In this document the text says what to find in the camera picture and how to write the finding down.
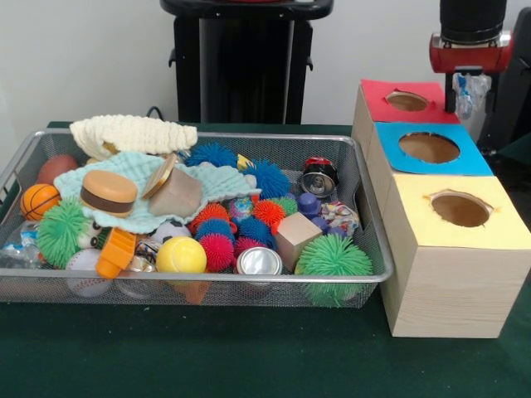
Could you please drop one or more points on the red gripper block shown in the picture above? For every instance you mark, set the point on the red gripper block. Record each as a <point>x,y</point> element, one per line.
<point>471,58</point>

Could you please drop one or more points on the clear plastic bottle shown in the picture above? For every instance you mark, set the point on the clear plastic bottle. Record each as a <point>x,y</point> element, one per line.
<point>469,95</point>

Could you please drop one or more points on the crushed red soda can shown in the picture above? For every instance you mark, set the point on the crushed red soda can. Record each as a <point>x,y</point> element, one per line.
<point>318,178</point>

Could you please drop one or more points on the cream waffle cloth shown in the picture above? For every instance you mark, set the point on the cream waffle cloth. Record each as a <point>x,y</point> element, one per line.
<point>137,134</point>

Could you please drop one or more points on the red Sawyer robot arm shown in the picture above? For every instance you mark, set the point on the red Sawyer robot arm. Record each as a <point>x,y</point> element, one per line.
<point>473,20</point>

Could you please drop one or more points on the wooden box with three holes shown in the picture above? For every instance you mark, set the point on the wooden box with three holes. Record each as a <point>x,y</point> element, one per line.
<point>452,290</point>

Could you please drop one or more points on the black chair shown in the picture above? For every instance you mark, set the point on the black chair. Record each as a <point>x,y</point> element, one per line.
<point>516,103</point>

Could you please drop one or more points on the crumpled printed paper ball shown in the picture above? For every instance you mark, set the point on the crumpled printed paper ball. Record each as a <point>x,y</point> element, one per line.
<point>341,215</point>

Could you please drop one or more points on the large green spiky ball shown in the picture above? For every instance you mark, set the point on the large green spiky ball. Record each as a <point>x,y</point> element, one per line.
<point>335,257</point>

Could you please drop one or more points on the plain wooden block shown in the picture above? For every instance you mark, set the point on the plain wooden block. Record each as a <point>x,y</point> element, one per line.
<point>177,195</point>

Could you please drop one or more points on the yellow ball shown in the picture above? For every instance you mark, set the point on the yellow ball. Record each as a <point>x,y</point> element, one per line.
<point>181,255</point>

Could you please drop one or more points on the dark green tablecloth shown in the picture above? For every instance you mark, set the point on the dark green tablecloth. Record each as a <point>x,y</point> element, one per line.
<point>249,352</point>

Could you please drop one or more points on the light teal waffle cloth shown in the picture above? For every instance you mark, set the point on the light teal waffle cloth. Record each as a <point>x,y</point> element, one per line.
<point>124,166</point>

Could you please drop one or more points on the toy hamburger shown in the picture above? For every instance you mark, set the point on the toy hamburger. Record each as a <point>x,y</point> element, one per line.
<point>108,194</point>

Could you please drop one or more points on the orange plastic toy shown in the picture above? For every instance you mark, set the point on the orange plastic toy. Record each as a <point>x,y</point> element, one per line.
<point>115,253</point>

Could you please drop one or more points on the small brown football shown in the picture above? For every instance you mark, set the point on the small brown football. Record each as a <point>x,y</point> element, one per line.
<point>58,169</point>

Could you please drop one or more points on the small orange basketball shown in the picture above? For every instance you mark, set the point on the small orange basketball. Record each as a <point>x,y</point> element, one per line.
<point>39,202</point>

